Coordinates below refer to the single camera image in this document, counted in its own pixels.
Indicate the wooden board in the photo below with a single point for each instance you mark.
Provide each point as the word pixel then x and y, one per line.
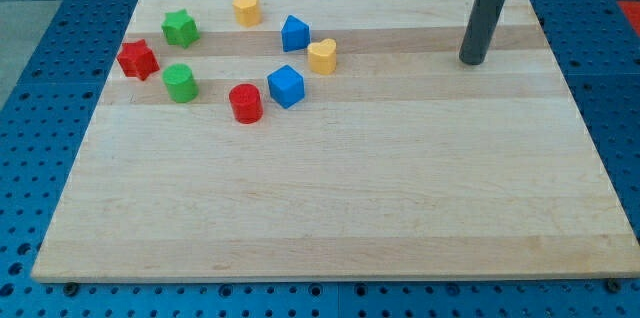
pixel 403 164

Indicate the blue cube block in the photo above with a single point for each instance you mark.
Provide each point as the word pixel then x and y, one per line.
pixel 286 86

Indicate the yellow heart block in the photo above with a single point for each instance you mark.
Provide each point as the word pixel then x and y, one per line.
pixel 322 56

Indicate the red cylinder block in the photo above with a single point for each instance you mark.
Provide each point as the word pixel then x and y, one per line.
pixel 246 103

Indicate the blue pentagon block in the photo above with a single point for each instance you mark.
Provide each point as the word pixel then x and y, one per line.
pixel 295 34

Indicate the green cylinder block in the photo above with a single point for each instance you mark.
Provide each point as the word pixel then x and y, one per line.
pixel 180 83

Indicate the green star block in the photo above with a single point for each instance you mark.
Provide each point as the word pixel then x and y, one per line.
pixel 179 28

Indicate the red star block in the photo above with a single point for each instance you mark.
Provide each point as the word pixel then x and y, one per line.
pixel 137 59

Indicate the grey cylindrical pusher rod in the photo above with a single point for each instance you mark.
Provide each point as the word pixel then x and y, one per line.
pixel 480 29

